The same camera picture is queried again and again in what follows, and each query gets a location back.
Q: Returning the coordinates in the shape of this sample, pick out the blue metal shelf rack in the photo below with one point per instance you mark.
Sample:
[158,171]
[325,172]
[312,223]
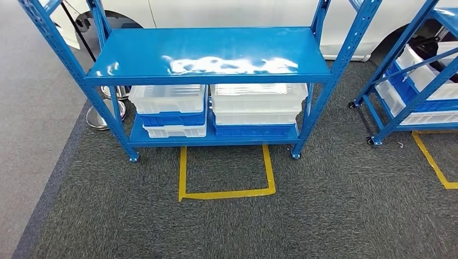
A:
[214,46]

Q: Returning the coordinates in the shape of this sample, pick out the blue wheeled shelf rack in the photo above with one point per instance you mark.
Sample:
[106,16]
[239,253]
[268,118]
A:
[384,127]

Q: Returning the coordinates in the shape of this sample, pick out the blue plastic bin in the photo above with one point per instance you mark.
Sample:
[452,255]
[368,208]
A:
[171,119]
[402,87]
[250,131]

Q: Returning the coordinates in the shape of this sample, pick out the translucent white plastic bin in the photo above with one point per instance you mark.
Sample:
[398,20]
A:
[175,131]
[254,117]
[257,94]
[388,98]
[164,98]
[418,73]

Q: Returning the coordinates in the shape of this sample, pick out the yellow floor tape square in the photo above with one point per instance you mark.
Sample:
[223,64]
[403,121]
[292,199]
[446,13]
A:
[429,161]
[182,178]

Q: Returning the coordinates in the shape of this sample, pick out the black pole stanchion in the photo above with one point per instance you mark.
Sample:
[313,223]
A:
[123,93]

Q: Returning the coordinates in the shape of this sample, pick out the white car with red stripe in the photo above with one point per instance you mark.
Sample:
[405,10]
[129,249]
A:
[232,12]

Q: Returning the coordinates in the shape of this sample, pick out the chrome base stanchion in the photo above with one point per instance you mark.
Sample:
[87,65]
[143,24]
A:
[96,119]

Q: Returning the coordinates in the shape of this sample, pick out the small white floor scrap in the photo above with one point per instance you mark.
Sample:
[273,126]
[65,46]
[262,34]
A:
[400,144]

